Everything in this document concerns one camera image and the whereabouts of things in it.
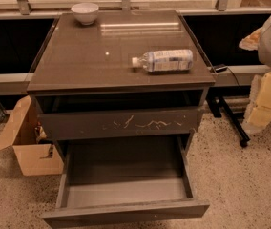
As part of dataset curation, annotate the clear plastic water bottle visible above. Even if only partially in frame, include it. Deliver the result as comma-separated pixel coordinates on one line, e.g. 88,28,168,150
132,49,193,73

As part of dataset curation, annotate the open grey middle drawer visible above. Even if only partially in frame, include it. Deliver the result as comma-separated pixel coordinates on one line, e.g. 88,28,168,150
43,135,209,229

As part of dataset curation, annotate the black metal stand leg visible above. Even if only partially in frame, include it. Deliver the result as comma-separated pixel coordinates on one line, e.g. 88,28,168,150
206,90,250,148

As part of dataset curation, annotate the closed scratched grey top drawer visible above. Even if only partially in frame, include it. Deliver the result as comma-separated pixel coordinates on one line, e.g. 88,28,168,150
38,107,203,140

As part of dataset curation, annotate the metal window railing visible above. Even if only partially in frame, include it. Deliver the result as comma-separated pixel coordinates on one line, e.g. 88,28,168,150
0,0,271,21

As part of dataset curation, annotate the black power adapter with cable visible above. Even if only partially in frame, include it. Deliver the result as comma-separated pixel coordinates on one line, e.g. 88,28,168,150
211,64,240,87

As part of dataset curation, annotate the grey drawer cabinet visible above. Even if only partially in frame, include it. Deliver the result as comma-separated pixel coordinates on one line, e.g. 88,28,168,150
26,10,217,229

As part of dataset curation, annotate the open cardboard box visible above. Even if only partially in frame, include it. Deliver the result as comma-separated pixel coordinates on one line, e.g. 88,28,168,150
0,96,64,176

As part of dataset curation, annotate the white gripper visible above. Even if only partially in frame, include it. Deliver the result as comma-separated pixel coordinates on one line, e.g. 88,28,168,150
239,15,271,134

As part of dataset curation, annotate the white ceramic bowl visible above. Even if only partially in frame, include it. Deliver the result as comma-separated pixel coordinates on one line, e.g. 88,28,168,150
71,3,99,25

